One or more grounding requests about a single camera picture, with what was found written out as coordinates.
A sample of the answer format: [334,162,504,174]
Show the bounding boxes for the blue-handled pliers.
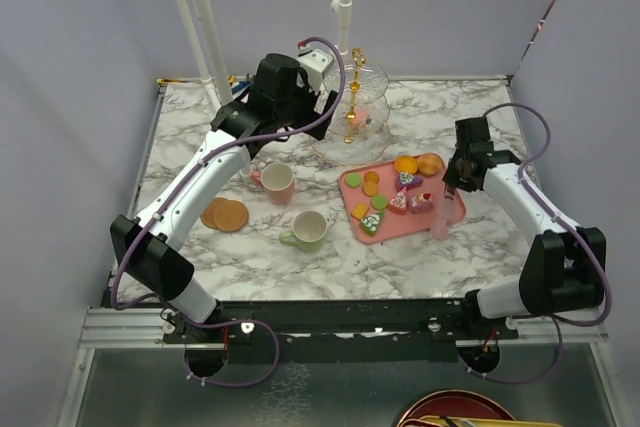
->
[229,75,253,98]

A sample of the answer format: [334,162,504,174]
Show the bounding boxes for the white pvc pipe frame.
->
[158,0,359,178]

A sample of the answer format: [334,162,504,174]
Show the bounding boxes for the toy green cake slice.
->
[360,211,385,237]

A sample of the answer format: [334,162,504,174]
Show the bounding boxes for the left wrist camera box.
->
[297,47,334,94]

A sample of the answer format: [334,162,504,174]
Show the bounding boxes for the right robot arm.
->
[444,116,607,338]

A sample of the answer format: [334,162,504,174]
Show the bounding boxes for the toy orange egg tart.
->
[394,155,418,174]

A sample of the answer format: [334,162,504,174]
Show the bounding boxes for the toy green macaron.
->
[345,172,362,188]
[370,194,388,210]

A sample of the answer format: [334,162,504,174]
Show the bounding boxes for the red round tray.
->
[396,390,515,426]

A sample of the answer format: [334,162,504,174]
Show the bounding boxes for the three-tier glass dessert stand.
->
[310,47,391,166]

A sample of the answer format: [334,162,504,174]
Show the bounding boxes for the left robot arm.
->
[110,46,346,342]

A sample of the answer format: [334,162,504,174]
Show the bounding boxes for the toy brown chip cookie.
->
[364,171,379,184]

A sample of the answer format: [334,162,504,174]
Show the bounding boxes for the toy green macaron upper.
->
[345,172,362,188]

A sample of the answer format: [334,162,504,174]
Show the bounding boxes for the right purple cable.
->
[464,102,612,386]

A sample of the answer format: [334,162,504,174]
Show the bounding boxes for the pink serving tray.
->
[338,159,466,244]

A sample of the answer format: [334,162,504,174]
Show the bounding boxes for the cork coaster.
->
[200,197,227,229]
[213,200,249,232]

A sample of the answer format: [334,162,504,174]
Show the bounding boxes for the toy bread bun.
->
[417,153,444,177]

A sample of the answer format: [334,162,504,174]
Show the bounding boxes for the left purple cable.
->
[109,36,347,388]

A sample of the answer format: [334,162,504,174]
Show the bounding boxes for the yellow-handled tool at wall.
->
[156,78,200,86]

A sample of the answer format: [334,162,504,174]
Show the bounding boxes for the toy green macaron lower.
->
[370,194,388,210]

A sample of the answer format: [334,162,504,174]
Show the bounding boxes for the green mug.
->
[279,210,328,253]

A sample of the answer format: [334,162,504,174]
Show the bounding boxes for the pink-handled metal tongs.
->
[430,184,456,240]

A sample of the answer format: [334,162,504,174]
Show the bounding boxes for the toy purple cake slice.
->
[395,171,424,192]

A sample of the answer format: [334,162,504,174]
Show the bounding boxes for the toy orange round cookie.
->
[362,181,379,197]

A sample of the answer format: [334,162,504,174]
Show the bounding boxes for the toy yellow cracker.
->
[350,202,370,220]

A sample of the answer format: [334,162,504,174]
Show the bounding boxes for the pink mug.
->
[250,162,295,205]

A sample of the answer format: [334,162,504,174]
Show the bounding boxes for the purple cable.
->
[464,102,612,386]
[109,36,347,388]

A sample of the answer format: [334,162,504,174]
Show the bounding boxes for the aluminium rail base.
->
[79,299,608,349]

